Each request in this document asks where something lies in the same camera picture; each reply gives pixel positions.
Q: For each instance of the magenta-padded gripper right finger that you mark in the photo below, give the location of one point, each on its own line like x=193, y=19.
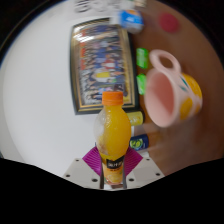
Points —
x=145, y=171

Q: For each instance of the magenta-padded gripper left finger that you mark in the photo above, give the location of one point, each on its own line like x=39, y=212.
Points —
x=80, y=171

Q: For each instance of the orange juice bottle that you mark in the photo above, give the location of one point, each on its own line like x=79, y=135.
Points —
x=113, y=130

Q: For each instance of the pink mug with yellow spots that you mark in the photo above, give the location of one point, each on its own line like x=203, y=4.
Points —
x=163, y=96

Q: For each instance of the small green box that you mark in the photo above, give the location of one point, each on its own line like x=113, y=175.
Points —
x=141, y=84
x=142, y=58

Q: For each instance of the framed group photo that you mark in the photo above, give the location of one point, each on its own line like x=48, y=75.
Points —
x=100, y=66

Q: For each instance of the flat round red coaster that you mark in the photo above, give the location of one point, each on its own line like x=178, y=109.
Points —
x=168, y=22

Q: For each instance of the blue tissue pack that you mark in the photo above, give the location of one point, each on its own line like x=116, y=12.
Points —
x=131, y=20

